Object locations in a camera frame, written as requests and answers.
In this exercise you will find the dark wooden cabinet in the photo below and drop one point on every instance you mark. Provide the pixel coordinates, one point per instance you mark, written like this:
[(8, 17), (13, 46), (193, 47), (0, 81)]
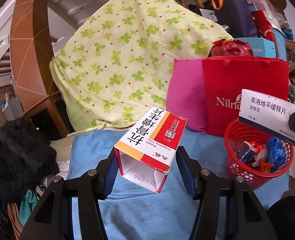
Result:
[(50, 120)]

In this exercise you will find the orange wrapper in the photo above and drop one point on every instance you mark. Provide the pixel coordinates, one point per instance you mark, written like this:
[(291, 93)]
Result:
[(266, 166)]

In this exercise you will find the red plastic bag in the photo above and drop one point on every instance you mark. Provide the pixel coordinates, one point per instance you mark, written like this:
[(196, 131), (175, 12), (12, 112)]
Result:
[(231, 48)]

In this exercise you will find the clover print blanket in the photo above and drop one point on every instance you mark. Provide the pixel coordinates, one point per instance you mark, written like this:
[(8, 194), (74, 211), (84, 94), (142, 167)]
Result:
[(127, 55)]

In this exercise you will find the navy backpack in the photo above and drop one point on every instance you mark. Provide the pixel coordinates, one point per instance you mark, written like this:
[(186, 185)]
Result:
[(235, 15)]

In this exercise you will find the beige pillow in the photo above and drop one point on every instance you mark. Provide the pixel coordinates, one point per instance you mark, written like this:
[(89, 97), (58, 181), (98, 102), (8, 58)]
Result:
[(60, 150)]

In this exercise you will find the red gift box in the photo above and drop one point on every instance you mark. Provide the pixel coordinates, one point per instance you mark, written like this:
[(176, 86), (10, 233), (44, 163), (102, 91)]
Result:
[(262, 25)]

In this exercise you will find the teal cloth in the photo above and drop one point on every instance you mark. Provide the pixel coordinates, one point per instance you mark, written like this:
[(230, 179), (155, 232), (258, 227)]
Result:
[(28, 202)]

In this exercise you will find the light blue cardboard box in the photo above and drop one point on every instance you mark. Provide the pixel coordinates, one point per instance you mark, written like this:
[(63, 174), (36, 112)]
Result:
[(260, 46)]

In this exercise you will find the brown wooden column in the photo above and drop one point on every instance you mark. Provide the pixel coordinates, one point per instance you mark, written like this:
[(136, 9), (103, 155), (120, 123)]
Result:
[(30, 50)]

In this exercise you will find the light blue towel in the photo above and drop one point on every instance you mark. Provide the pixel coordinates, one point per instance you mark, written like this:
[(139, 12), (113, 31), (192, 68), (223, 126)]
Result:
[(142, 212)]

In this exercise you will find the blue and white box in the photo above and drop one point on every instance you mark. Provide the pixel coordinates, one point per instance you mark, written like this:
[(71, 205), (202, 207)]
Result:
[(243, 152)]

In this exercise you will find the red and white medicine box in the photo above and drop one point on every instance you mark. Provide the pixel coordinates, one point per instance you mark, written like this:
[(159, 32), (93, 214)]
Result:
[(152, 140)]

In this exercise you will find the clear plastic storage box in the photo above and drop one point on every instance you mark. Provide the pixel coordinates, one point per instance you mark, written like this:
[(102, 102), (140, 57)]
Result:
[(260, 0)]

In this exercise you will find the black fuzzy cloth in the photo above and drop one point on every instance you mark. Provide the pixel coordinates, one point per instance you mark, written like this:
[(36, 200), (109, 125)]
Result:
[(20, 155)]

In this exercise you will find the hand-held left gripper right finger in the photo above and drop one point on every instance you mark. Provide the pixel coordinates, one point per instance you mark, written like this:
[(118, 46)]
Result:
[(187, 177)]

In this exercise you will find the red plastic basket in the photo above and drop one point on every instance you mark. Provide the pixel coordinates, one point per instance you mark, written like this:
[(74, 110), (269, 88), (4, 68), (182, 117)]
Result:
[(240, 175)]

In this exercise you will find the pink cushion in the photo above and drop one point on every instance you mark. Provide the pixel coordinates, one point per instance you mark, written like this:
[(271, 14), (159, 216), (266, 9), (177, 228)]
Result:
[(186, 95)]

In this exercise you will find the blue plastic wrapper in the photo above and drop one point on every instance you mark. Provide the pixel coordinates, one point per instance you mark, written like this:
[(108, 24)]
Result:
[(276, 152)]

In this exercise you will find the blue plastic bin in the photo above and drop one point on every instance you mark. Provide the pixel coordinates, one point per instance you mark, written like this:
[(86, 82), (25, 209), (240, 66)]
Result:
[(280, 45)]

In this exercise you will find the grey blue bag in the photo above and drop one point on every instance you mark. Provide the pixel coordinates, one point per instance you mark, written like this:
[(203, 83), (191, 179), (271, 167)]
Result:
[(11, 106)]

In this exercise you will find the red paper bag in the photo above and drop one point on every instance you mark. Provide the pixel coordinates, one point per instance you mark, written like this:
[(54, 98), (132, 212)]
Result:
[(227, 85)]

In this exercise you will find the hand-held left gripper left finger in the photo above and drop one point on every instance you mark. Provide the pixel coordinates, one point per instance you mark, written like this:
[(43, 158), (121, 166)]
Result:
[(110, 177)]

